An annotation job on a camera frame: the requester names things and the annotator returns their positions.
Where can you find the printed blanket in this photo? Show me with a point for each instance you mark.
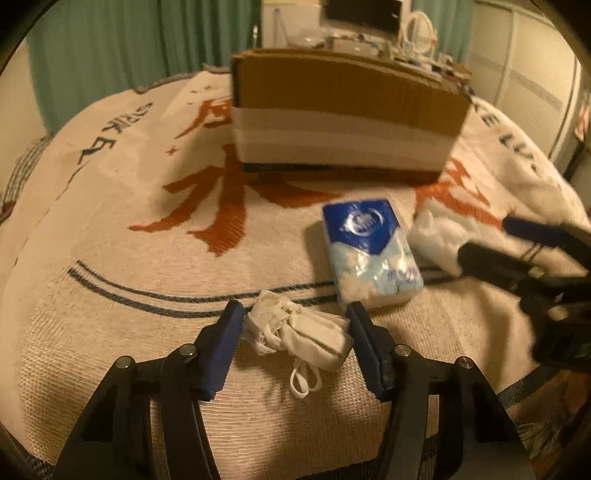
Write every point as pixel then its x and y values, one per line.
pixel 152 258

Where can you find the black monitor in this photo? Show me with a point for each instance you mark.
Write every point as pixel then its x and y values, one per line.
pixel 364 14

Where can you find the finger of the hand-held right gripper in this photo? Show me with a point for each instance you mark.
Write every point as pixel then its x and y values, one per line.
pixel 485 263
pixel 531 229

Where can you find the green curtain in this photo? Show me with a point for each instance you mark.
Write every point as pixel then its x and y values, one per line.
pixel 106 50

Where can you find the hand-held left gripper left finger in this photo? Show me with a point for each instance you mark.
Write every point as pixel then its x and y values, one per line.
pixel 225 347

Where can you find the white plastic bag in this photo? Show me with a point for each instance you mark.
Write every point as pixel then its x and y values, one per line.
pixel 436 242

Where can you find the white wardrobe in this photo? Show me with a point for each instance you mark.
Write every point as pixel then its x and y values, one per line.
pixel 521 78

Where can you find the white face mask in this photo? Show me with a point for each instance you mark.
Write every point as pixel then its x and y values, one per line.
pixel 300 334

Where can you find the blue tissue pack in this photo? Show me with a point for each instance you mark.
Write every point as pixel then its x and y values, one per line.
pixel 371 251

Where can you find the cluttered desk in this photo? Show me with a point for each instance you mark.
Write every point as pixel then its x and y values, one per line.
pixel 364 41

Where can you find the cardboard box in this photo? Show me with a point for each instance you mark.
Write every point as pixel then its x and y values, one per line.
pixel 344 110

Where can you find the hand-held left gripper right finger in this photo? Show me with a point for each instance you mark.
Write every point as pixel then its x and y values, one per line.
pixel 367 344

